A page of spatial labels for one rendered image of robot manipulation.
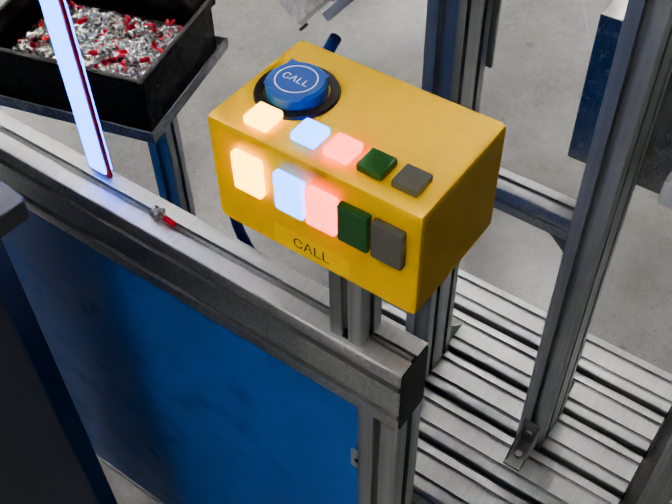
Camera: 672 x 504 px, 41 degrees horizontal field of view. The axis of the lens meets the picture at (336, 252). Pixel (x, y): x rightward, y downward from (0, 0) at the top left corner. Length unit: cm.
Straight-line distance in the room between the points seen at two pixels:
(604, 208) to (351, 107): 62
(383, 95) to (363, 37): 193
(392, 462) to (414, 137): 35
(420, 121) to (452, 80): 58
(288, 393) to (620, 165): 47
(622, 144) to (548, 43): 148
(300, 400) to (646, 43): 50
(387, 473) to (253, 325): 18
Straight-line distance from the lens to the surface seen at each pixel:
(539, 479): 155
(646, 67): 100
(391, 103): 57
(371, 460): 82
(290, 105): 56
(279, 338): 76
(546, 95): 235
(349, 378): 73
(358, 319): 67
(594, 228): 116
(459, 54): 112
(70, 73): 79
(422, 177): 51
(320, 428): 88
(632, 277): 195
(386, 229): 51
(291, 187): 54
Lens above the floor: 143
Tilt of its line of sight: 48 degrees down
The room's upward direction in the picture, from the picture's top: 2 degrees counter-clockwise
